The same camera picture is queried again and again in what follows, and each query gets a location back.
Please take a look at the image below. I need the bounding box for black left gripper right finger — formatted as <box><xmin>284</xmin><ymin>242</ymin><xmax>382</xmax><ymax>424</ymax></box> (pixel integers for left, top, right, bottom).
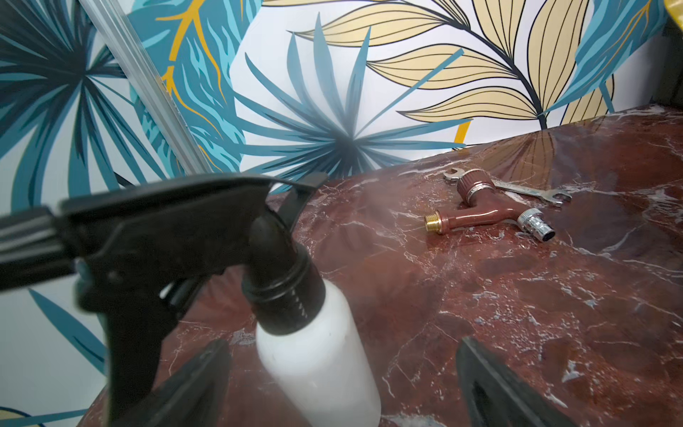
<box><xmin>456</xmin><ymin>336</ymin><xmax>575</xmax><ymax>427</ymax></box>

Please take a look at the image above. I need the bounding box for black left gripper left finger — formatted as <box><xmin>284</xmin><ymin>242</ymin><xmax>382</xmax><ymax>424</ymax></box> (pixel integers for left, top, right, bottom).
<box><xmin>114</xmin><ymin>339</ymin><xmax>231</xmax><ymax>426</ymax></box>

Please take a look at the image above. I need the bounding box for small white spray bottle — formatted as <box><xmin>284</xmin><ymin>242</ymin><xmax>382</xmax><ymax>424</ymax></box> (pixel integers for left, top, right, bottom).
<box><xmin>0</xmin><ymin>172</ymin><xmax>382</xmax><ymax>427</ymax></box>

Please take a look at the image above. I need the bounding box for silver wrench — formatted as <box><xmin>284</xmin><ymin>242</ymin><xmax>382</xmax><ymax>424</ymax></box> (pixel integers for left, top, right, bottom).
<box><xmin>443</xmin><ymin>168</ymin><xmax>572</xmax><ymax>206</ymax></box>

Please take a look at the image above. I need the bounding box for black yellow toolbox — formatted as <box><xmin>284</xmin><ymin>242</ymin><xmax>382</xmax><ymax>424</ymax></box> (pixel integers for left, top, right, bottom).
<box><xmin>651</xmin><ymin>0</ymin><xmax>682</xmax><ymax>110</ymax></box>

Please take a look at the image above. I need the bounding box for left aluminium corner post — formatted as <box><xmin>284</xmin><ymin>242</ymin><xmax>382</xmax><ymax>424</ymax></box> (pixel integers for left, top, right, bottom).
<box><xmin>80</xmin><ymin>0</ymin><xmax>212</xmax><ymax>174</ymax></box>

